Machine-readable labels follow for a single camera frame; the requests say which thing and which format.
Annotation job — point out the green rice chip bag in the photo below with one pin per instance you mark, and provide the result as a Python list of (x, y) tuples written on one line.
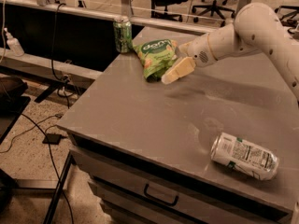
[(157, 57)]

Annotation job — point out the grey drawer cabinet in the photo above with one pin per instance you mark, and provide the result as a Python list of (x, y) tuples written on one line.
[(134, 191)]

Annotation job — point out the black power adapter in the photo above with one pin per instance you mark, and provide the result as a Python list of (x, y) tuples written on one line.
[(52, 139)]

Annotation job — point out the clear sanitizer bottle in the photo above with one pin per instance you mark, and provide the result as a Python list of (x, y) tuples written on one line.
[(14, 44)]

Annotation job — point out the black chair base right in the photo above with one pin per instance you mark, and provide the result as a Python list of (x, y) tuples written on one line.
[(288, 15)]

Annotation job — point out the green soda can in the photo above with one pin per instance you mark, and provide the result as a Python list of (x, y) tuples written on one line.
[(123, 34)]

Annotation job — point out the black drawer handle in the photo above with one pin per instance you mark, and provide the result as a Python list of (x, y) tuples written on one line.
[(161, 194)]

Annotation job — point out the black table leg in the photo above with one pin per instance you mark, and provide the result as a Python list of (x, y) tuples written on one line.
[(58, 191)]

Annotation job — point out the white crushed soda can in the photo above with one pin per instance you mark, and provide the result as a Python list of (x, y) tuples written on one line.
[(245, 157)]

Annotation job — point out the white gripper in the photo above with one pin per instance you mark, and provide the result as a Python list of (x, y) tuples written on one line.
[(198, 52)]

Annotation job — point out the grey metal bracket right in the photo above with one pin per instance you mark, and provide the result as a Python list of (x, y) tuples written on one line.
[(241, 4)]

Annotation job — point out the black chair far left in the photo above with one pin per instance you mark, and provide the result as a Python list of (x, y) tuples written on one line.
[(12, 103)]

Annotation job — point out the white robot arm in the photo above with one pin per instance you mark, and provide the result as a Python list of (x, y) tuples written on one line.
[(256, 27)]

